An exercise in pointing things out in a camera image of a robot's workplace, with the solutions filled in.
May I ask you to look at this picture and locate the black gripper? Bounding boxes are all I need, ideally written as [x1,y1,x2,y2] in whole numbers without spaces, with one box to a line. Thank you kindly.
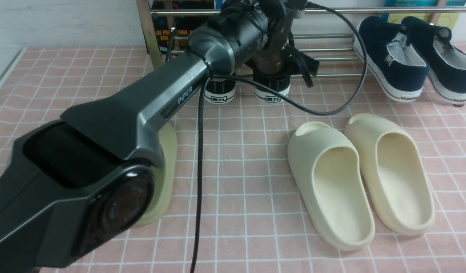
[252,15,320,88]

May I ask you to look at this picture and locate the black canvas sneaker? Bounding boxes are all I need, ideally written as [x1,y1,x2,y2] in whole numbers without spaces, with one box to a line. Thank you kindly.
[253,72,291,104]
[204,80,236,104]

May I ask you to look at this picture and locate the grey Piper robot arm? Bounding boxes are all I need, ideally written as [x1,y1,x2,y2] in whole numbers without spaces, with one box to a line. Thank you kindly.
[0,0,307,273]

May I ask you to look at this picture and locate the metal shoe rack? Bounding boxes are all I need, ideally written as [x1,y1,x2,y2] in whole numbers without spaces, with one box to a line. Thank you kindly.
[136,0,466,67]

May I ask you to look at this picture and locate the left navy slip-on shoe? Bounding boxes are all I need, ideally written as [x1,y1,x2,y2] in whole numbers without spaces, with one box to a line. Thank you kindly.
[353,16,429,102]

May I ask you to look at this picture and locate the navy slip-on shoe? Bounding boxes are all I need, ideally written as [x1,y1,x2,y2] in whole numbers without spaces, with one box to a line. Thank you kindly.
[400,17,466,105]
[353,16,429,102]

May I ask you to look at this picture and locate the right navy slip-on shoe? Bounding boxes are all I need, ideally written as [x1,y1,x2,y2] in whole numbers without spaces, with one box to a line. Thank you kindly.
[400,17,466,105]

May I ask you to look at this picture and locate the black book orange text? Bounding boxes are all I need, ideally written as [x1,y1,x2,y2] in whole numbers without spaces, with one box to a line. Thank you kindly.
[152,0,222,54]

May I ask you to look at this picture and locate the left cream foam slide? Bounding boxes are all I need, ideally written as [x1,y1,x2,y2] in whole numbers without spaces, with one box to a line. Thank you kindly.
[287,122,375,252]

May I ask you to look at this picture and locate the cream foam slide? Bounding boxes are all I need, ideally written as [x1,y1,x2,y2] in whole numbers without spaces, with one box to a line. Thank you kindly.
[287,122,375,252]
[344,113,435,236]

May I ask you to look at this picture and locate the right cream foam slide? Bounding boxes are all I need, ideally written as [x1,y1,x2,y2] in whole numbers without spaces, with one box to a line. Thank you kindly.
[344,113,435,236]

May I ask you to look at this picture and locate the right green foam slide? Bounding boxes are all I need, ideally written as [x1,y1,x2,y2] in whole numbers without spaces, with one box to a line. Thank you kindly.
[134,122,178,228]

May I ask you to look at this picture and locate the pink checkered tablecloth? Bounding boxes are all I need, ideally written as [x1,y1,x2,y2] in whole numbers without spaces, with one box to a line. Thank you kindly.
[0,47,466,273]

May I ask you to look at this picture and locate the teal yellow book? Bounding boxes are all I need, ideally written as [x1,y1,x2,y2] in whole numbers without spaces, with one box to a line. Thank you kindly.
[381,0,466,29]

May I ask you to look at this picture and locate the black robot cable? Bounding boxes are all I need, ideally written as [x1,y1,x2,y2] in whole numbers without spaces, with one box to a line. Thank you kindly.
[165,2,368,273]

